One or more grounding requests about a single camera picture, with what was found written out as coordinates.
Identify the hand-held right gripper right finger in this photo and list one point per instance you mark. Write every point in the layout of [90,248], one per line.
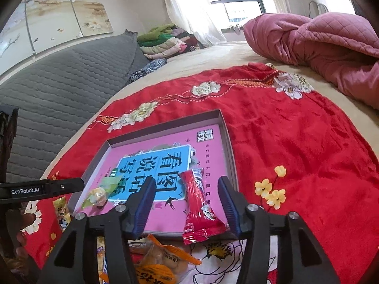
[228,201]

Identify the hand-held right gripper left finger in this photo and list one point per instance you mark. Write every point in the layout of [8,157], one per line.
[145,201]

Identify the yellow cartoon snack packet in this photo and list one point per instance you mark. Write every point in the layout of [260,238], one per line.
[61,213]

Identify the green clear candy packet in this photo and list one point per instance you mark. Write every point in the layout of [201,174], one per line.
[97,196]

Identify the blue patterned cloth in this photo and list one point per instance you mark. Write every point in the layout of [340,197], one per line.
[148,68]

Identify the person's left hand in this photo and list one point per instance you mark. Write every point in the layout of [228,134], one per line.
[29,219]

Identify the orange clear snack bag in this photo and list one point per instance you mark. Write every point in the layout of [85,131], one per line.
[160,257]

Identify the red snack packet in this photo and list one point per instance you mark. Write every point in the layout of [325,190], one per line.
[197,201]

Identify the pink printed book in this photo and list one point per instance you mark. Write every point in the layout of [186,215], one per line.
[207,159]

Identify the grey quilted cushion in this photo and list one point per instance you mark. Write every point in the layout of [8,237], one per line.
[59,88]

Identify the stack of folded clothes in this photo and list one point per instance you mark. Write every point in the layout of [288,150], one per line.
[160,43]

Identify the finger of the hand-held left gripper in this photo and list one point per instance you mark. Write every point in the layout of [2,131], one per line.
[66,187]

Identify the grey cardboard box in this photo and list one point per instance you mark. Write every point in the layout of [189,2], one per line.
[229,153]

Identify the pink quilt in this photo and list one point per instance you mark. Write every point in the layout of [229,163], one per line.
[325,44]

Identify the window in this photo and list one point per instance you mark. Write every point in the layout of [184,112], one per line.
[237,9]

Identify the red floral blanket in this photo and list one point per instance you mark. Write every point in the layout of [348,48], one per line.
[296,153]

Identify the beige bed sheet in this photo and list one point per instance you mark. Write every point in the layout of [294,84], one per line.
[222,56]

